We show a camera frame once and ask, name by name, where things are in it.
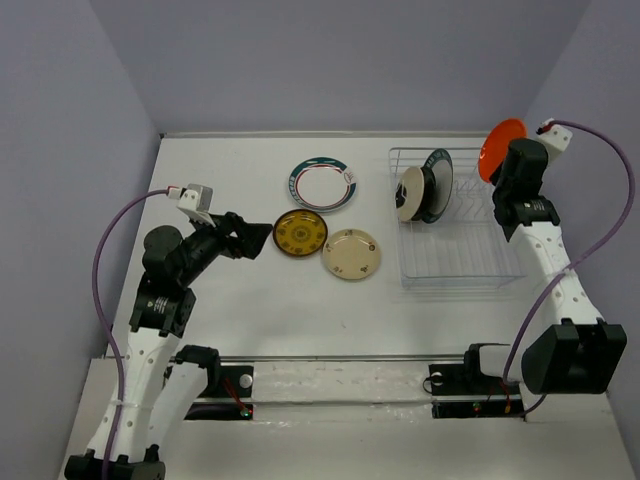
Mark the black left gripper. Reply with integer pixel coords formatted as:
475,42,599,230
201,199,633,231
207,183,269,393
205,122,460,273
178,209,273,286

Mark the orange plate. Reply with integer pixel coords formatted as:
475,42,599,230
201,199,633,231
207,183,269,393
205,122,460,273
477,118,527,183

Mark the dark blue rimmed white plate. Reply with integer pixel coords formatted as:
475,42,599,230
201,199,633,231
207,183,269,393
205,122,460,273
422,148,454,223

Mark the cream plate with black patch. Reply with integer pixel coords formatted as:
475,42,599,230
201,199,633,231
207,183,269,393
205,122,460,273
395,167,425,222

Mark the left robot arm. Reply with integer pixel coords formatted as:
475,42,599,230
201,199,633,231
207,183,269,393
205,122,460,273
64,212,273,479

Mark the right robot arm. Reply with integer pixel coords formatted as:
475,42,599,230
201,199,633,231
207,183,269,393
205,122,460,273
460,138,627,395

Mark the yellow brown patterned plate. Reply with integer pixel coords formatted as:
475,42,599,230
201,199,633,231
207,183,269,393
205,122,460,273
272,209,328,258

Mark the green red rimmed white plate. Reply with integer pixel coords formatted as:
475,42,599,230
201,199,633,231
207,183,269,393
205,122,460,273
288,157,358,213

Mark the cream plate with small prints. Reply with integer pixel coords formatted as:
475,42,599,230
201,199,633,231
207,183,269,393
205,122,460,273
322,229,382,281

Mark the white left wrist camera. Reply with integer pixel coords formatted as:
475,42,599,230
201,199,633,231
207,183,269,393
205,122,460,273
177,184,214,225

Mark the white wire dish rack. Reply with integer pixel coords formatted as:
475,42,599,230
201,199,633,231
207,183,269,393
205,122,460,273
396,147,525,291

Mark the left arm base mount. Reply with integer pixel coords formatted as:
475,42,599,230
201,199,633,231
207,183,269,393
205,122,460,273
174,345,254,421

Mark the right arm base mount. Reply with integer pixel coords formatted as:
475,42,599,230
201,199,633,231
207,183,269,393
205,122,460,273
422,363,525,420

